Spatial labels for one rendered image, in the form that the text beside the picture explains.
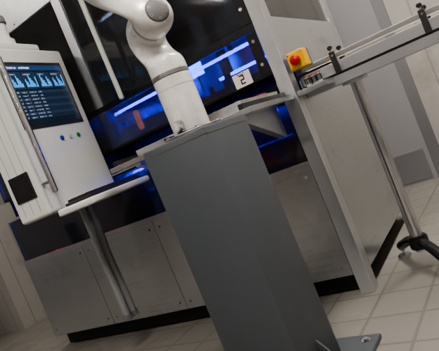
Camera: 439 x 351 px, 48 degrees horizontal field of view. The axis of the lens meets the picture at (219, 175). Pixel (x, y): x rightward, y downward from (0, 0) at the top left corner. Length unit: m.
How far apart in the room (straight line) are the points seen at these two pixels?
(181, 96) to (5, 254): 3.40
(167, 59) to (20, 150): 0.92
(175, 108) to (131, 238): 1.29
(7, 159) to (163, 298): 1.07
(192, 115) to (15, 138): 0.95
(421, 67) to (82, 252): 2.58
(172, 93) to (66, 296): 1.95
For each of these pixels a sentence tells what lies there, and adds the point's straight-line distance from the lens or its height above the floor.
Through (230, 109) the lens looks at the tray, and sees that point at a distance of 1.75.
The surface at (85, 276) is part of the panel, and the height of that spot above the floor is 0.40.
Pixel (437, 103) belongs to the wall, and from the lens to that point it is 3.81.
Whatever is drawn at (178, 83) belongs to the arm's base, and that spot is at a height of 1.01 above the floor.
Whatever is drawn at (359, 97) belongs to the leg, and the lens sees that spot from 2.11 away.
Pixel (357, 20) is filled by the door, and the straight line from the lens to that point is 3.84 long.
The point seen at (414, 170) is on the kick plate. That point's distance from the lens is 3.87.
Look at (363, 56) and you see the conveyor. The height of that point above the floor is 0.91.
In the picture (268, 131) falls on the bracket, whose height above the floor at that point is 0.78.
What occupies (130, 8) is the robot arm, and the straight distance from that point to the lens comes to 1.52.
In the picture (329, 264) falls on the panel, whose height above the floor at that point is 0.16.
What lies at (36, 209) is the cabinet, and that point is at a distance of 2.22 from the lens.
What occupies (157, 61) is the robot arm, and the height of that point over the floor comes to 1.10.
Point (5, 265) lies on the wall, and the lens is 4.67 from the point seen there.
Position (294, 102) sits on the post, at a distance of 2.04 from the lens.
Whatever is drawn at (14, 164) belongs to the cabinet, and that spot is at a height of 1.05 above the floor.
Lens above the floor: 0.78
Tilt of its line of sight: 3 degrees down
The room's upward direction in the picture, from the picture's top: 22 degrees counter-clockwise
